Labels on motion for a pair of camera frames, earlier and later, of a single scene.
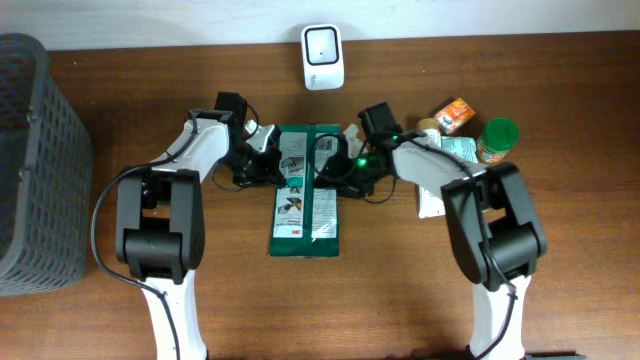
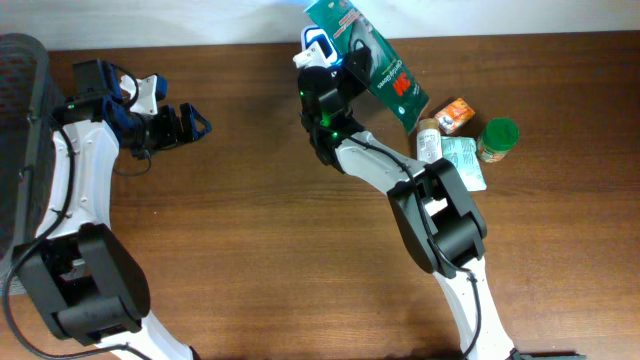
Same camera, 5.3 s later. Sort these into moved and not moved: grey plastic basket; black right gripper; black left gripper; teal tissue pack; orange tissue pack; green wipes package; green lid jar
Moved: green wipes package; black right gripper; black left gripper
Not moved: teal tissue pack; green lid jar; orange tissue pack; grey plastic basket
